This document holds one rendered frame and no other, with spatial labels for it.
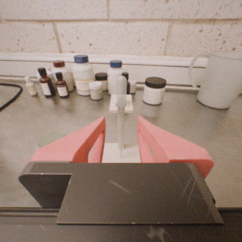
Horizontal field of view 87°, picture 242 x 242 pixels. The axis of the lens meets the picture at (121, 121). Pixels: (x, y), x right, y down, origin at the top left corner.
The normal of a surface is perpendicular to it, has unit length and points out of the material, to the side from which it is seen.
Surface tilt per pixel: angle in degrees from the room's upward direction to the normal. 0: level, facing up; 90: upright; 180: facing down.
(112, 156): 0
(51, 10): 90
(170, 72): 90
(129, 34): 90
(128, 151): 0
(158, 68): 90
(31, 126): 0
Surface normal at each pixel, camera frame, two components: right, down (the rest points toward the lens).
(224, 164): 0.00, -0.79
